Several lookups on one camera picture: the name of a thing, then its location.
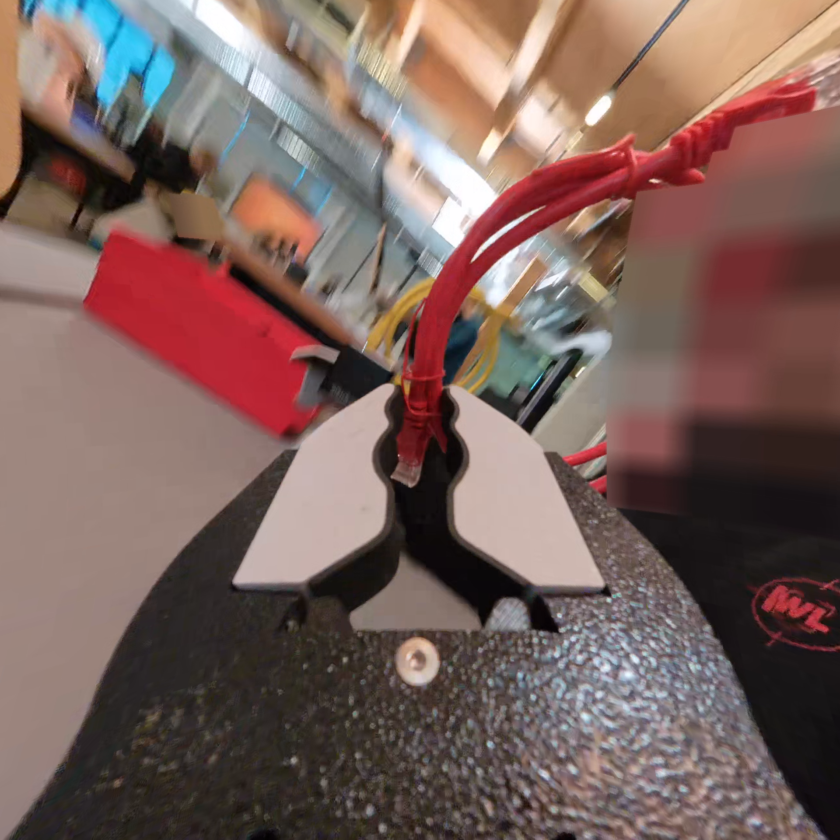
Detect yellow ethernet cable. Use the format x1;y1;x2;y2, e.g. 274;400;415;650
366;276;503;395

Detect red ethernet cable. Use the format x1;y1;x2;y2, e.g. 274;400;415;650
390;62;818;493

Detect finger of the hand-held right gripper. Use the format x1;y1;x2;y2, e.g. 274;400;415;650
292;346;342;411

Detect red plastic bin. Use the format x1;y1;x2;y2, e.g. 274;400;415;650
84;230;342;439

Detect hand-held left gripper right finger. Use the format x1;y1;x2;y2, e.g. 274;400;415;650
446;387;608;598

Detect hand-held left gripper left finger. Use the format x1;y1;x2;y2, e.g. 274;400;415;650
233;384;404;598

